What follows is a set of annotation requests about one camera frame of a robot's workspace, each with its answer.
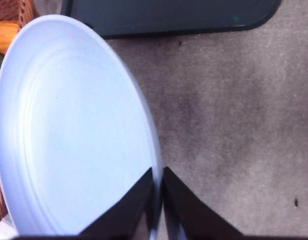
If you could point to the brown wicker basket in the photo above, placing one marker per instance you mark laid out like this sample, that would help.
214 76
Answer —
16 11

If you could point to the black rectangular tray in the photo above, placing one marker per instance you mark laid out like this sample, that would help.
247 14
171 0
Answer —
136 18

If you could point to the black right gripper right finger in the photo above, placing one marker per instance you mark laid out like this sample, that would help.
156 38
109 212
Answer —
190 217

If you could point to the yellow toy corn cob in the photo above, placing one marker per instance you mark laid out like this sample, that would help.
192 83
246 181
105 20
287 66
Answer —
8 29

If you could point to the blue round plate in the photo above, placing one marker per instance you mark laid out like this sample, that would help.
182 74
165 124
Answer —
74 137

